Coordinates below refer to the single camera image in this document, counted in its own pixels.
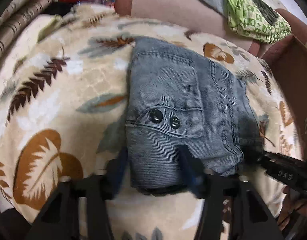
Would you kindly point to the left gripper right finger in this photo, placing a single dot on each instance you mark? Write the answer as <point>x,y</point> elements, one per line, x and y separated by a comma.
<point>231,200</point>

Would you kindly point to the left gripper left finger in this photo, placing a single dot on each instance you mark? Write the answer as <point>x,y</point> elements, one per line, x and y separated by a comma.
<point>59,217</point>

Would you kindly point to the blue denim jeans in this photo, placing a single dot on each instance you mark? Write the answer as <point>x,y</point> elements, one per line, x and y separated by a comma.
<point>178,97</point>

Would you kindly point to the person right hand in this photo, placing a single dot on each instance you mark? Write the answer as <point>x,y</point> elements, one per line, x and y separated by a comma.
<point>289,206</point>

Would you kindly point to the leaf pattern beige blanket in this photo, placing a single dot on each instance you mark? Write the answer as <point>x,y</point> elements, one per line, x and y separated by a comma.
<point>62,113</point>

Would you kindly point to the dark grey garment on quilt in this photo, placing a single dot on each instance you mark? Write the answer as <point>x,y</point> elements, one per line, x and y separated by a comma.
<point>269,14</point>

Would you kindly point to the green patterned folded quilt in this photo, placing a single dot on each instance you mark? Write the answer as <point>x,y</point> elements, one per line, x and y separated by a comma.
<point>245,19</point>

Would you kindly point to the white floral thin quilt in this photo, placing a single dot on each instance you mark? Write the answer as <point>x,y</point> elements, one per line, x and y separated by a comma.
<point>29,37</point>

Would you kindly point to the pink brown headboard cushion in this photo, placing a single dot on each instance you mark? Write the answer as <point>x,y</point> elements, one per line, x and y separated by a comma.
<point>191,14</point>

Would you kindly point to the striped rolled bedding lower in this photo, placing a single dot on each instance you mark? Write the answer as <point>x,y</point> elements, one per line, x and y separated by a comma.
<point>10,29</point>

